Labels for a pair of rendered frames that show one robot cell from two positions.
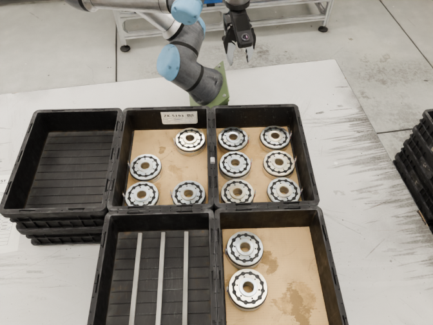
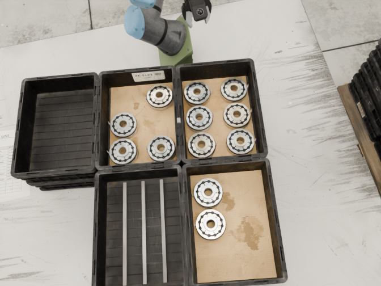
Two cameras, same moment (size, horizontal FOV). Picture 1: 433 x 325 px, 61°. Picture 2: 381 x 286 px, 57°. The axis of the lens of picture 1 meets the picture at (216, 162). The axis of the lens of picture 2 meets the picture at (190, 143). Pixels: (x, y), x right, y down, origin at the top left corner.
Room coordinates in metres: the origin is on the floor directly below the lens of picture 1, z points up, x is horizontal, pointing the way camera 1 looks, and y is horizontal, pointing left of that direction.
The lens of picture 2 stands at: (0.13, -0.07, 2.07)
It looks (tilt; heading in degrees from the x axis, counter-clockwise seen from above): 69 degrees down; 6
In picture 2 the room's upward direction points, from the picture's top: 9 degrees counter-clockwise
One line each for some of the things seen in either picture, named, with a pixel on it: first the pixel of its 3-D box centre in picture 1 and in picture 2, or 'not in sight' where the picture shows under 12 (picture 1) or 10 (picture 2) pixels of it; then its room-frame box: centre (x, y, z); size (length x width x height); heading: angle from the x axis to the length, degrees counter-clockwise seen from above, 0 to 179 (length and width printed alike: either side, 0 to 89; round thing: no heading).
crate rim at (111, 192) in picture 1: (163, 155); (138, 116); (0.69, 0.16, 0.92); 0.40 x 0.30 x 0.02; 2
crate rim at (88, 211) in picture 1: (67, 157); (57, 122); (0.68, 0.46, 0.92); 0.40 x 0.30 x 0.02; 2
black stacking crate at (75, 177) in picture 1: (72, 166); (63, 128); (0.68, 0.46, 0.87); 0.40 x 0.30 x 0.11; 2
